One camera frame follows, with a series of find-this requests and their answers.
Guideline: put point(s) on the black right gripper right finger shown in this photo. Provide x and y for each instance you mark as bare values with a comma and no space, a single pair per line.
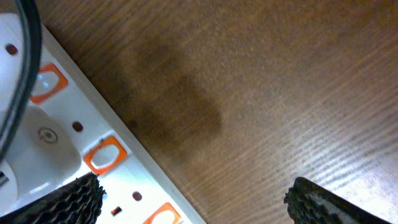
308,202

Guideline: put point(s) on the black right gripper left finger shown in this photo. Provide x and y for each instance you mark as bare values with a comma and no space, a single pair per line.
80,201

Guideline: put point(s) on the white charger plug adapter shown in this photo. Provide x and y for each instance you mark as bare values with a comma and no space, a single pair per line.
40,158

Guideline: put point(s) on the white power strip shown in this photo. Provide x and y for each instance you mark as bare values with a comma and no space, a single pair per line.
137,190

